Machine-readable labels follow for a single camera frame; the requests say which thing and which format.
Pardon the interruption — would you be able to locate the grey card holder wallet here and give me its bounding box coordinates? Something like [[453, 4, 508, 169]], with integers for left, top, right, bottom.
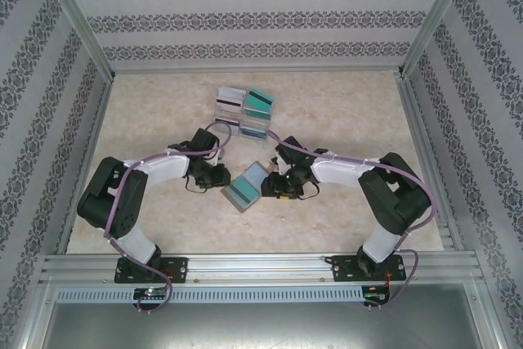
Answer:
[[221, 159, 275, 214]]

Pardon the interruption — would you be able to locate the clear acrylic card organizer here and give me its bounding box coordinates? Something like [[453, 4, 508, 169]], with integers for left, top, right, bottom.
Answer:
[[213, 86, 277, 141]]

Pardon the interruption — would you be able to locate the silver card black stripe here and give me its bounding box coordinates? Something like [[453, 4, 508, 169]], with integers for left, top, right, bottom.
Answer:
[[216, 98, 243, 112], [215, 118, 240, 134]]

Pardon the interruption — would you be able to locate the blue striped card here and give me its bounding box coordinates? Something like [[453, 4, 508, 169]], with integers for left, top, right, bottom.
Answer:
[[240, 123, 269, 138]]

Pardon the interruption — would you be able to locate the left circuit board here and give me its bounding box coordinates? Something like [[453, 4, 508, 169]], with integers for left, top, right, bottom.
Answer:
[[133, 287, 169, 300]]

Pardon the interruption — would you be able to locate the circuit board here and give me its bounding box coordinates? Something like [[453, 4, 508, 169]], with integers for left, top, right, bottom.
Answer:
[[133, 287, 169, 300], [363, 285, 391, 305]]

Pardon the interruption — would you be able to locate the grey metal sheet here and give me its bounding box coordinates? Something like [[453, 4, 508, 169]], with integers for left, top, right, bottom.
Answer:
[[40, 302, 491, 349]]

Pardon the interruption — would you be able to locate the right circuit board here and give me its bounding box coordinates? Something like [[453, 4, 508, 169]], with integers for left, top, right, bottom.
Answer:
[[363, 285, 391, 305]]

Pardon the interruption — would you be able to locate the aluminium mounting rail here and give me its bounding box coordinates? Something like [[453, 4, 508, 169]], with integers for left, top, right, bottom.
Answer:
[[38, 253, 485, 284]]

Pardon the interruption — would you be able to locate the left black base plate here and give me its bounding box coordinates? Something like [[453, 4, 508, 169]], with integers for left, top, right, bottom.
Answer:
[[114, 257, 190, 284]]

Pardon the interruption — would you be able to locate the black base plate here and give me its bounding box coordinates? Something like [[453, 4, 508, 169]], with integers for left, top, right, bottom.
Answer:
[[114, 257, 190, 284], [331, 253, 408, 284]]

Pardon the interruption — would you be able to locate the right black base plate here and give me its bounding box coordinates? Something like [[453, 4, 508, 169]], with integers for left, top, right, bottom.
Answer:
[[331, 253, 408, 284]]

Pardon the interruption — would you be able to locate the perforated grey cable duct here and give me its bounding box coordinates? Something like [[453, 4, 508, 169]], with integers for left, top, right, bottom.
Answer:
[[55, 286, 364, 303]]

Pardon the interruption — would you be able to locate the thin aluminium back rail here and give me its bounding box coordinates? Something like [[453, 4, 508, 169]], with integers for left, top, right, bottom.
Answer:
[[112, 65, 404, 74]]

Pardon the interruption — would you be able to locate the aluminium side rail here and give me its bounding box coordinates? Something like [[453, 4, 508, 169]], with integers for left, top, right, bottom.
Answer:
[[398, 74, 465, 252], [56, 77, 115, 256]]

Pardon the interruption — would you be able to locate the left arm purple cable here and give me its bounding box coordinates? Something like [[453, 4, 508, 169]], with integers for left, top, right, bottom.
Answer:
[[104, 121, 233, 315]]

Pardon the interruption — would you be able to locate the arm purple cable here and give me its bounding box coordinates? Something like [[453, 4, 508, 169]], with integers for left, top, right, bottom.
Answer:
[[265, 130, 439, 310], [104, 121, 233, 315]]

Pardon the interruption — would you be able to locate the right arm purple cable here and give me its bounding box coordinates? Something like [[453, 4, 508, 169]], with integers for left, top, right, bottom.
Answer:
[[265, 130, 439, 310]]

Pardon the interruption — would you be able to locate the aluminium frame post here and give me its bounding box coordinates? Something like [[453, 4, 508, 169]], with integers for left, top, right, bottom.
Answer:
[[34, 0, 115, 80], [398, 0, 477, 78]]

